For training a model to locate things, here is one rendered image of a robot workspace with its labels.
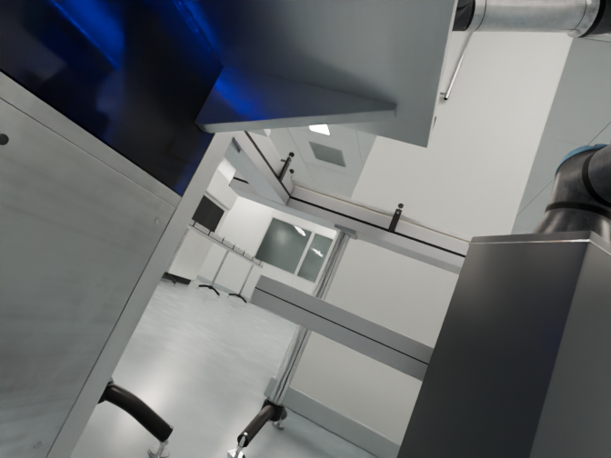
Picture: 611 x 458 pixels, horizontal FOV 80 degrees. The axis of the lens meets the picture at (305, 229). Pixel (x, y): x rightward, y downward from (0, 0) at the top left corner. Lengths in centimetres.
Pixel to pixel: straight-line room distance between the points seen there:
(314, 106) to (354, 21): 17
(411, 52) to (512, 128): 187
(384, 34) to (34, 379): 70
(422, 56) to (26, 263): 58
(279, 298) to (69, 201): 99
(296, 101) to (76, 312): 50
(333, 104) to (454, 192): 156
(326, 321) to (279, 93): 92
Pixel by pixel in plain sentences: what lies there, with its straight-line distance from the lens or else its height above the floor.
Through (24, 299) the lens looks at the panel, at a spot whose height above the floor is 37.
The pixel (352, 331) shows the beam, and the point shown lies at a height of 49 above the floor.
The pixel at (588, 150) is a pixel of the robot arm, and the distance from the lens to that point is 92.
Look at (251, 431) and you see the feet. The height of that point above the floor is 8.
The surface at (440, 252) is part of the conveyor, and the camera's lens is 140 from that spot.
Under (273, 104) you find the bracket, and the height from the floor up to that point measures 80.
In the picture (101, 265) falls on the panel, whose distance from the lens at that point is 67.
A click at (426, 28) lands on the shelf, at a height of 86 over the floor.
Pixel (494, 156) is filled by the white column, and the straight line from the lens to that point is 227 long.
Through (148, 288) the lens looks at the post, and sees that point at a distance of 78.
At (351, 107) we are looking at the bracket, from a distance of 64.
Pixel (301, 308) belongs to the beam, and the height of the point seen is 49.
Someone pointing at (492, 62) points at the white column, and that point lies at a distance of 262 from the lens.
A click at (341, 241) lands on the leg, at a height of 79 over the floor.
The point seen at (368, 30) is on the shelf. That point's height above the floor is 86.
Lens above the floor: 51
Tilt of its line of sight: 11 degrees up
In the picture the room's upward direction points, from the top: 24 degrees clockwise
